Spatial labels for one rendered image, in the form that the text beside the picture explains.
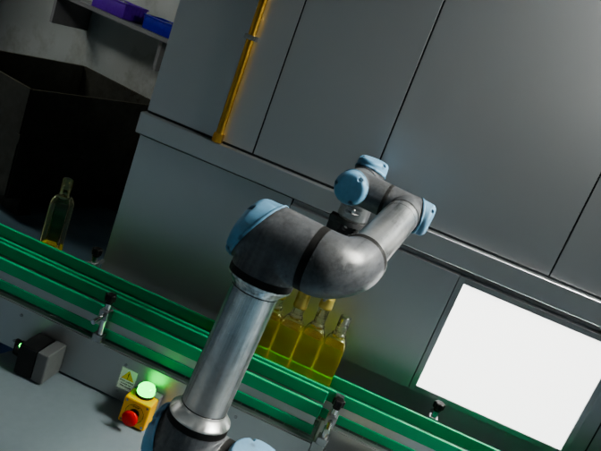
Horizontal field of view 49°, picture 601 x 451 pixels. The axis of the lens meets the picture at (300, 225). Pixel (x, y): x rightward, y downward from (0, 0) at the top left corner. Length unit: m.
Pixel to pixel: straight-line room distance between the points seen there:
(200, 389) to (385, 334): 0.73
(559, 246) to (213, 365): 0.95
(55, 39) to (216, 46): 4.61
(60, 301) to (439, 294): 0.96
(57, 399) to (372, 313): 0.81
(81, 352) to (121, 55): 4.23
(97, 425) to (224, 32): 1.02
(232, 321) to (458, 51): 0.90
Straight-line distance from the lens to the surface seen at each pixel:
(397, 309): 1.75
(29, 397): 1.72
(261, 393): 1.63
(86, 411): 1.71
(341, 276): 1.06
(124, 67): 5.73
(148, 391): 1.65
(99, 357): 1.74
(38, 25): 6.53
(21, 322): 1.82
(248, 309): 1.11
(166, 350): 1.67
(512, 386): 1.83
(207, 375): 1.17
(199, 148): 1.79
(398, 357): 1.80
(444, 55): 1.68
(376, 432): 1.72
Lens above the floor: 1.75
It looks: 16 degrees down
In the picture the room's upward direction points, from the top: 21 degrees clockwise
